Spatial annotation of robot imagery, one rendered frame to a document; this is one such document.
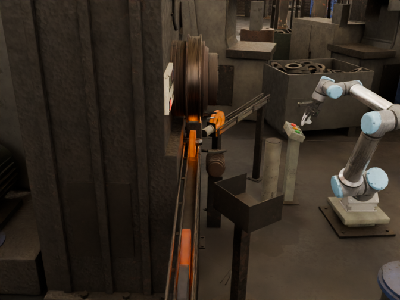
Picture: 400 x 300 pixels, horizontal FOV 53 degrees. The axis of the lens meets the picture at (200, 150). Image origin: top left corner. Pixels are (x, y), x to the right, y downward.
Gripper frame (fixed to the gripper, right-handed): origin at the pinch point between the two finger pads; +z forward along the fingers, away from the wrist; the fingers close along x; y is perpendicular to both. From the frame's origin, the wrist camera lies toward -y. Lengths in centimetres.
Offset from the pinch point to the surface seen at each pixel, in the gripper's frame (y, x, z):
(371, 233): 66, -42, 45
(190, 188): -71, -95, 29
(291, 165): 9.2, 2.3, 33.7
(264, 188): -3, -1, 58
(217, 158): -53, -34, 33
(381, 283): 15, -137, 20
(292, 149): 3.5, 2.3, 21.1
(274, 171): -3.0, -2.6, 41.4
